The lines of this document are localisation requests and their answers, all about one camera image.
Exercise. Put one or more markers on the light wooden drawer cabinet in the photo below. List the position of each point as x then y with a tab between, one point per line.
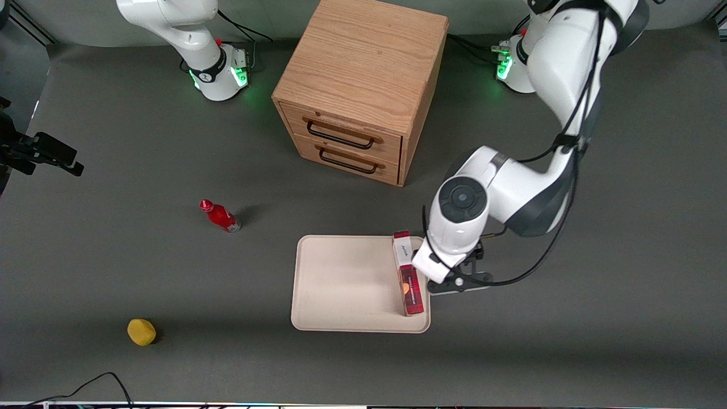
363	62

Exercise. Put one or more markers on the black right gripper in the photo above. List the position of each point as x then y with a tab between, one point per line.
24	150

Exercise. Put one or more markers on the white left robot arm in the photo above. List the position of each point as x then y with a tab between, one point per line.
528	193

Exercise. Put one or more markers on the red soda bottle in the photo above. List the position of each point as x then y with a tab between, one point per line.
220	216

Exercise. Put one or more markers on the beige plastic tray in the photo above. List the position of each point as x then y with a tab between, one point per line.
346	284

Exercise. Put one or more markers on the wooden drawer with notch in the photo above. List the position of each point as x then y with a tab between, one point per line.
392	149

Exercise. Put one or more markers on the plain wooden drawer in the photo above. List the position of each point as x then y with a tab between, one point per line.
391	173

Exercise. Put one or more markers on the red tartan cookie box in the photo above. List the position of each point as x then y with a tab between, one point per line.
412	295

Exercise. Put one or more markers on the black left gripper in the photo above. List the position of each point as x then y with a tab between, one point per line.
478	251

